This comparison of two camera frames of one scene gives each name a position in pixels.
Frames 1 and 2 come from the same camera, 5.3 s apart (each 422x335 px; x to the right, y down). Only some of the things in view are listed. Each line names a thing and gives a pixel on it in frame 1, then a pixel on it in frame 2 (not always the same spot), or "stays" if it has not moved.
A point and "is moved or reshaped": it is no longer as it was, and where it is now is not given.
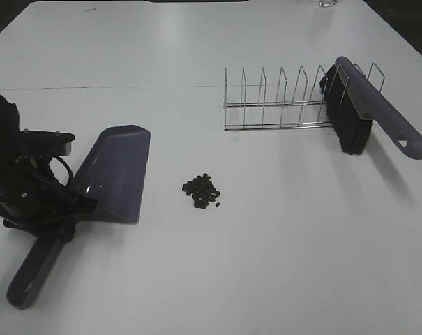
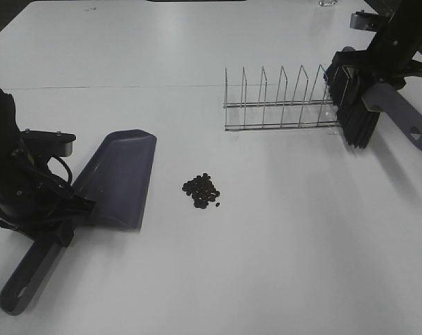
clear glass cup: [327, 3] stays
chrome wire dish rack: [300, 112] stays
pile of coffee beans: [202, 191] stays
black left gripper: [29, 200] stays
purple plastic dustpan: [114, 174] is moved or reshaped
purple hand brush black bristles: [353, 102] is moved or reshaped
